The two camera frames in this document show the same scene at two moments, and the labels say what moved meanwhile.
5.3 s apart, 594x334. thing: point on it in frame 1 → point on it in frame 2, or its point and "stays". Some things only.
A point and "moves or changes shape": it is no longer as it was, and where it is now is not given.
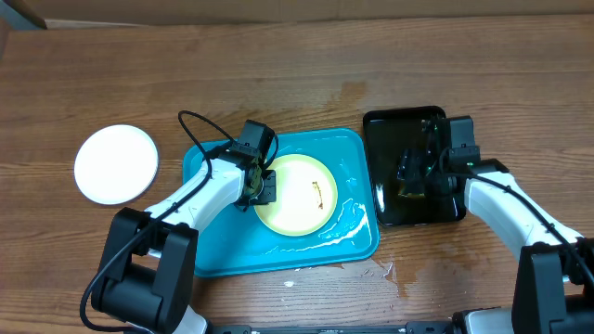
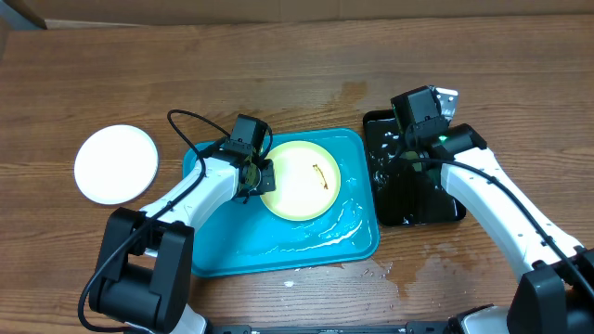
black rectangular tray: x=411 y=165 stays
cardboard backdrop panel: x=90 y=13 stays
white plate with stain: x=116 y=164 stays
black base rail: x=417 y=327 stays
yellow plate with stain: x=306 y=196 moves or changes shape
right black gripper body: x=422 y=170 → x=407 y=142
